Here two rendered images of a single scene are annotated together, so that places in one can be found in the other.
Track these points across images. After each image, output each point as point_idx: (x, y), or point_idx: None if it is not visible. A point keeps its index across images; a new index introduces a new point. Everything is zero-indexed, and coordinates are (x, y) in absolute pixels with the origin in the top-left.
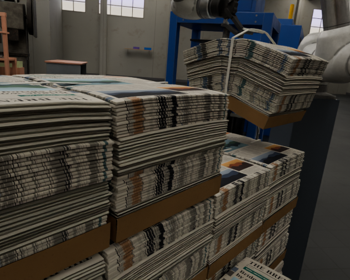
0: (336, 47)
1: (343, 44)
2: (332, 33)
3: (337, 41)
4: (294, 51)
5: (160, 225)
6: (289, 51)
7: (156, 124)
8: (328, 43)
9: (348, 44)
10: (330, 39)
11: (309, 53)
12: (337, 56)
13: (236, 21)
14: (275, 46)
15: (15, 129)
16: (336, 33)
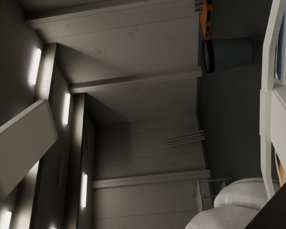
0: (239, 209)
1: (229, 205)
2: (209, 228)
3: (227, 212)
4: (282, 47)
5: None
6: (285, 11)
7: None
8: (236, 228)
9: (227, 199)
10: (224, 225)
11: (277, 169)
12: (259, 198)
13: (275, 197)
14: None
15: None
16: (207, 221)
